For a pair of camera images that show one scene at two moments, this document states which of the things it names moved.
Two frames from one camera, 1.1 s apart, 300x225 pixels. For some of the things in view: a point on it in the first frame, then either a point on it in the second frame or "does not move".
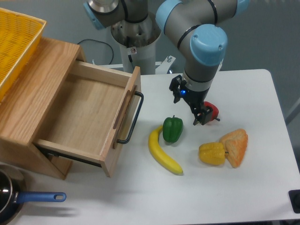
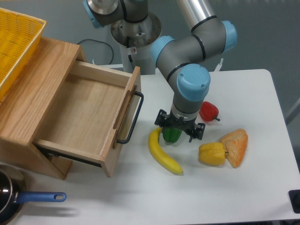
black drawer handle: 135,121 does not move
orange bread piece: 235,142 does not move
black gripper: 203,114 -> 187,126
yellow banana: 153,147 does not move
